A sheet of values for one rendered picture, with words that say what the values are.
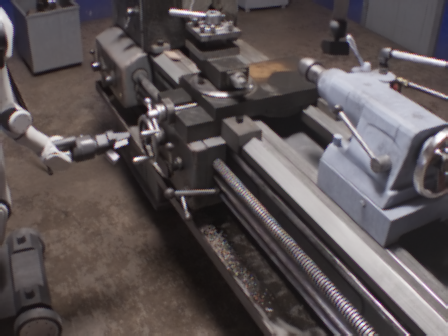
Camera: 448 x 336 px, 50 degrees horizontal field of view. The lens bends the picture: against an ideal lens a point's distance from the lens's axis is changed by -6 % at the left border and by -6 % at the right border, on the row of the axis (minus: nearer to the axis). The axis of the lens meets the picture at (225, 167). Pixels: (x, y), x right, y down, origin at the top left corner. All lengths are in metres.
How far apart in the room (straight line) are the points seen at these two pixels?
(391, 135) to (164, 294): 1.38
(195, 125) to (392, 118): 0.75
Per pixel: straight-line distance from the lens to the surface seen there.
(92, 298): 2.43
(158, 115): 1.94
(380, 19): 5.83
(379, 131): 1.47
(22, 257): 2.42
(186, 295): 2.39
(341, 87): 1.58
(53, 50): 4.54
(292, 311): 1.83
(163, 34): 2.58
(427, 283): 1.42
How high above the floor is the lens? 1.79
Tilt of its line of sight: 34 degrees down
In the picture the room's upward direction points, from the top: 2 degrees clockwise
